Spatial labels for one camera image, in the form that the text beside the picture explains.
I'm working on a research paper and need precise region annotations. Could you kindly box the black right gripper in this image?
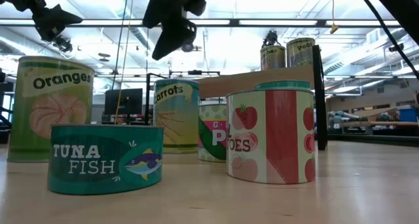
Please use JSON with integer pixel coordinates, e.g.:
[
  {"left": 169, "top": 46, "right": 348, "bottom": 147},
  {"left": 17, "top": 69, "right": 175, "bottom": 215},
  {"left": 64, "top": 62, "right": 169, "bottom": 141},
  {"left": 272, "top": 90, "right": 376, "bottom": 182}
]
[{"left": 141, "top": 0, "right": 216, "bottom": 62}]

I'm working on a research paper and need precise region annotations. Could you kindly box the blue and yellow carrots can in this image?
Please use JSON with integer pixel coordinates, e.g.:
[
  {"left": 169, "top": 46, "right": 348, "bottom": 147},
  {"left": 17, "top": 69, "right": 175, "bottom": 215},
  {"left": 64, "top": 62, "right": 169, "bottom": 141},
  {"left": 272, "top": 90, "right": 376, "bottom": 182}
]
[{"left": 153, "top": 79, "right": 200, "bottom": 155}]

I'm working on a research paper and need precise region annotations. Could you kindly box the green oranges can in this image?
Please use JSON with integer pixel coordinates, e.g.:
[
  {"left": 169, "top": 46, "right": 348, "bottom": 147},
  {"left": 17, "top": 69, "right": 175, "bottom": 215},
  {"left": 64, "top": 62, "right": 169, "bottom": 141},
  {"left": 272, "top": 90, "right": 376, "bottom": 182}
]
[{"left": 7, "top": 55, "right": 96, "bottom": 163}]

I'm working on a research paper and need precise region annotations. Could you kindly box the peaches can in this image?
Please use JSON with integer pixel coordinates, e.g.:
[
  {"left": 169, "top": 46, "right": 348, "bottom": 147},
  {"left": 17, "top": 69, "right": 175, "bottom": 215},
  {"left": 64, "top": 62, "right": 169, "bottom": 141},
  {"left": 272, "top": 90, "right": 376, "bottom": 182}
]
[{"left": 260, "top": 44, "right": 287, "bottom": 71}]

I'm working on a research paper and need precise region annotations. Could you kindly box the short green peas can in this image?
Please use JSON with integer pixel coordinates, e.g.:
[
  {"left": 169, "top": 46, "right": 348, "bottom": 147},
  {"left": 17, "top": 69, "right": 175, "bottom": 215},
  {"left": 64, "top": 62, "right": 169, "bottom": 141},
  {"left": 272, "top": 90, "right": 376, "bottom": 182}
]
[{"left": 197, "top": 103, "right": 229, "bottom": 163}]

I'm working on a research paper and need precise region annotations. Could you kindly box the tall can with teal rim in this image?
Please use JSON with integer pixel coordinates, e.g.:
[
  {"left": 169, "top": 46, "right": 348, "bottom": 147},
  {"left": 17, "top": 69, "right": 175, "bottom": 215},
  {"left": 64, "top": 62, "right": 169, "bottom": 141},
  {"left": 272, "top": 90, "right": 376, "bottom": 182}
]
[{"left": 254, "top": 80, "right": 312, "bottom": 91}]

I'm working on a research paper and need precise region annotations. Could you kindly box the pears can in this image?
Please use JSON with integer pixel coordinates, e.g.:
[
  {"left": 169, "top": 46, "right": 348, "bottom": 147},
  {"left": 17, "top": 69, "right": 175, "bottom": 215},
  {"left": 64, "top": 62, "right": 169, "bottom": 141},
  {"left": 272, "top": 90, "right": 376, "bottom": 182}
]
[{"left": 286, "top": 37, "right": 316, "bottom": 68}]

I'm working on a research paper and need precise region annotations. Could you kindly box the teal tuna fish can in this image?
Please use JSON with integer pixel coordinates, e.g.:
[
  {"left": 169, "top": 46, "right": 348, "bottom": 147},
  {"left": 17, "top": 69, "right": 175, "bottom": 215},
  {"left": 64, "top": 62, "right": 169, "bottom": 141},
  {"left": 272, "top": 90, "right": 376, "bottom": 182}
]
[{"left": 47, "top": 124, "right": 165, "bottom": 196}]

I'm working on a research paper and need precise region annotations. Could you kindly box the white and red tomatoes can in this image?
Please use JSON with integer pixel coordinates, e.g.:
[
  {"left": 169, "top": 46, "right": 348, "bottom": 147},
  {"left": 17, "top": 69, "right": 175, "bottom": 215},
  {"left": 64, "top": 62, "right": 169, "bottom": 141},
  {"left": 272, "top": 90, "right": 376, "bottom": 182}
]
[{"left": 225, "top": 88, "right": 317, "bottom": 185}]

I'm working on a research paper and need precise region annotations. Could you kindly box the wooden shelf with black legs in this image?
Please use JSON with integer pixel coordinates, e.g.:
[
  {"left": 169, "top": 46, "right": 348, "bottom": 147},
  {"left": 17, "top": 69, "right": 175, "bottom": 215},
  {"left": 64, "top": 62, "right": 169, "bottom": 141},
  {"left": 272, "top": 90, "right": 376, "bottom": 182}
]
[{"left": 145, "top": 45, "right": 328, "bottom": 151}]

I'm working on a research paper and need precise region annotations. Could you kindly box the round black ceiling fixture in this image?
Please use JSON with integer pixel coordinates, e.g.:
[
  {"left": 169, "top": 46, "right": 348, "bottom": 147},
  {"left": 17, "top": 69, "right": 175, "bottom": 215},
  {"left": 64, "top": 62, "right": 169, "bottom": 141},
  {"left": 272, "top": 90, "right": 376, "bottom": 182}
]
[{"left": 181, "top": 43, "right": 202, "bottom": 54}]

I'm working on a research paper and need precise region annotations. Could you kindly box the black computer monitor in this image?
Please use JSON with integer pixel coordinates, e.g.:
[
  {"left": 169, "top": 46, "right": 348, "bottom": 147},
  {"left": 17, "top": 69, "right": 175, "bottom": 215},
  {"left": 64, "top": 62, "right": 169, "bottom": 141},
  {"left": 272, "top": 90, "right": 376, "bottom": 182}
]
[{"left": 103, "top": 88, "right": 144, "bottom": 125}]

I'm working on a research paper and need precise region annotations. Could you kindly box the wooden workbench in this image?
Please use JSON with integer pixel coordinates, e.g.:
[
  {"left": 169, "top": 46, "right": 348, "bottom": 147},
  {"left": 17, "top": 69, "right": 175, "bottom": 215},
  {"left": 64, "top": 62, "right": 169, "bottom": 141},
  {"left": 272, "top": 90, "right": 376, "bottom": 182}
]
[{"left": 340, "top": 120, "right": 419, "bottom": 128}]

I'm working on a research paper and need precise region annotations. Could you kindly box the large blue storage bin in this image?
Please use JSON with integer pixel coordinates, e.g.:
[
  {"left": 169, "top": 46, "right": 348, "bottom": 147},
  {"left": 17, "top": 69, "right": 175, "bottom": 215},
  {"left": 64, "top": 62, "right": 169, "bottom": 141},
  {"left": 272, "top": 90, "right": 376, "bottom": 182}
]
[{"left": 398, "top": 108, "right": 419, "bottom": 123}]

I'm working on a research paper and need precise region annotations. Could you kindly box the long black cable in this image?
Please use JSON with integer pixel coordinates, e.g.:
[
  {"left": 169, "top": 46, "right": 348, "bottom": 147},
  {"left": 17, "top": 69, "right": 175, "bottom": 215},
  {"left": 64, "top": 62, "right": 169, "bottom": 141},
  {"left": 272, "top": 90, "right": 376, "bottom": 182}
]
[{"left": 111, "top": 0, "right": 131, "bottom": 90}]

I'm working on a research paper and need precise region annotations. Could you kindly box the long yellow hanging cable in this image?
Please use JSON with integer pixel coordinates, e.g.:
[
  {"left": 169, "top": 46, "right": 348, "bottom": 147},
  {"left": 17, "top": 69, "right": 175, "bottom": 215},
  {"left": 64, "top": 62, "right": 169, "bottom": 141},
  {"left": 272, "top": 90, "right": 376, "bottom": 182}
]
[{"left": 114, "top": 0, "right": 136, "bottom": 125}]

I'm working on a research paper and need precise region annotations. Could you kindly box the black ceiling light rail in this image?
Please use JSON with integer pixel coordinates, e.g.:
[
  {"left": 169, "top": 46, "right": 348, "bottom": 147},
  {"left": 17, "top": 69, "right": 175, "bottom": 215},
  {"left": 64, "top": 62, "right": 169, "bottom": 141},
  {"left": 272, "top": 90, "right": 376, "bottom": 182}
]
[{"left": 0, "top": 18, "right": 402, "bottom": 29}]

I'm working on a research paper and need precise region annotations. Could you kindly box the black overhead camera with cable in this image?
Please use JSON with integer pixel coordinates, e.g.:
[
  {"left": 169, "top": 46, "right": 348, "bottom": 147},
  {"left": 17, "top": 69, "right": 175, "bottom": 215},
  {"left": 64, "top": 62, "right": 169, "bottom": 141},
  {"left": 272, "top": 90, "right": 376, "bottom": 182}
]
[{"left": 261, "top": 29, "right": 280, "bottom": 47}]

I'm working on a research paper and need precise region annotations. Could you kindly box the yellow hanging cable with tag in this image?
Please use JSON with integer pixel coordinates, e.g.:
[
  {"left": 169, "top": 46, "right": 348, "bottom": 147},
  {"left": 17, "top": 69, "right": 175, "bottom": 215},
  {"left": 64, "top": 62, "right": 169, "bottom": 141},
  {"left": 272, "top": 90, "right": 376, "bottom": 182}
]
[{"left": 329, "top": 0, "right": 340, "bottom": 35}]

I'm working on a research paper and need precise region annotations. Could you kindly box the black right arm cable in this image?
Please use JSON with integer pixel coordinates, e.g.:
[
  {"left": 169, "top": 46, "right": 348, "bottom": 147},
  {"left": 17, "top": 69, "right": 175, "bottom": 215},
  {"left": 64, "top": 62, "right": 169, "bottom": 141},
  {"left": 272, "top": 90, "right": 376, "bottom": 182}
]
[{"left": 359, "top": 0, "right": 419, "bottom": 81}]

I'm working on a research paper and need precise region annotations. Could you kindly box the black metal table frame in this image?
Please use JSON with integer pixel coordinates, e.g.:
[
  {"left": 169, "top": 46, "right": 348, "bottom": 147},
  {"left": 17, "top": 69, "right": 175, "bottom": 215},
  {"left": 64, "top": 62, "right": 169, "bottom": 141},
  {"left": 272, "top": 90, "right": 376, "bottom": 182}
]
[{"left": 327, "top": 132, "right": 419, "bottom": 149}]

